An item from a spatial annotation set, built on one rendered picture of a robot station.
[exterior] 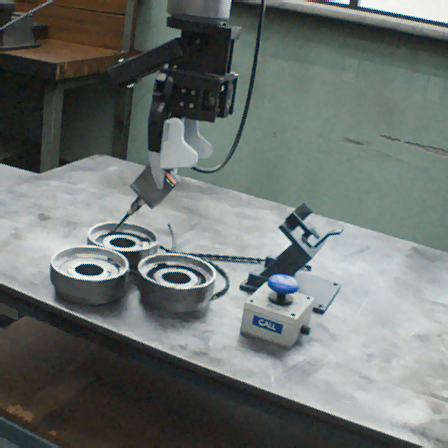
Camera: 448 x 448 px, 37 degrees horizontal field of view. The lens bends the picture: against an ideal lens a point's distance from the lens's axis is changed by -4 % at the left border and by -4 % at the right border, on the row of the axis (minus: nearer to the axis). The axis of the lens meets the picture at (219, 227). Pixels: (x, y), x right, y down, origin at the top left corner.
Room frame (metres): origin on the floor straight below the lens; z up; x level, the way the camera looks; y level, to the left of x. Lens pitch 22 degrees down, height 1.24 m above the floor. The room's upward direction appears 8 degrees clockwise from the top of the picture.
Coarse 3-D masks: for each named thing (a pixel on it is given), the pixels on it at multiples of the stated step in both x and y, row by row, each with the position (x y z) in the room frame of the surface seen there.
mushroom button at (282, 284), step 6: (276, 276) 0.79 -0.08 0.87; (282, 276) 0.79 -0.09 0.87; (288, 276) 0.79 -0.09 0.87; (270, 282) 0.77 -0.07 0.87; (276, 282) 0.77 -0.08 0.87; (282, 282) 0.77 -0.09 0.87; (288, 282) 0.77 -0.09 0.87; (294, 282) 0.78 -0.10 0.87; (270, 288) 0.77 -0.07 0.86; (276, 288) 0.76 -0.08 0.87; (282, 288) 0.76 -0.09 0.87; (288, 288) 0.76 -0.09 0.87; (294, 288) 0.77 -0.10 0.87; (282, 294) 0.77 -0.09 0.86
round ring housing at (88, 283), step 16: (64, 256) 0.85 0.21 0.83; (80, 256) 0.86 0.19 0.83; (96, 256) 0.86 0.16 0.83; (112, 256) 0.86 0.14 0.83; (80, 272) 0.83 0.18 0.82; (96, 272) 0.84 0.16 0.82; (64, 288) 0.77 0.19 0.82; (80, 288) 0.77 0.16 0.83; (96, 288) 0.77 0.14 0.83; (112, 288) 0.78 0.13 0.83; (96, 304) 0.78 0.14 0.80
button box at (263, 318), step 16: (256, 304) 0.76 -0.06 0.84; (272, 304) 0.77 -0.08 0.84; (288, 304) 0.77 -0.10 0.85; (304, 304) 0.78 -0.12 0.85; (256, 320) 0.75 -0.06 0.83; (272, 320) 0.75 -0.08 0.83; (288, 320) 0.74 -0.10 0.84; (304, 320) 0.77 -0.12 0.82; (256, 336) 0.75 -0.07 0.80; (272, 336) 0.75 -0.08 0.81; (288, 336) 0.74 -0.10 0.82
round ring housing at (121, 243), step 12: (96, 228) 0.94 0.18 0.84; (108, 228) 0.96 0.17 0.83; (120, 228) 0.97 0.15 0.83; (132, 228) 0.97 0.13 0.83; (144, 228) 0.96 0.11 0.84; (108, 240) 0.92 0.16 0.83; (120, 240) 0.94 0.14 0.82; (132, 240) 0.94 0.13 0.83; (156, 240) 0.92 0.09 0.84; (120, 252) 0.87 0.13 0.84; (132, 252) 0.88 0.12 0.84; (144, 252) 0.89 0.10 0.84; (156, 252) 0.92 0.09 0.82; (132, 264) 0.88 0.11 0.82
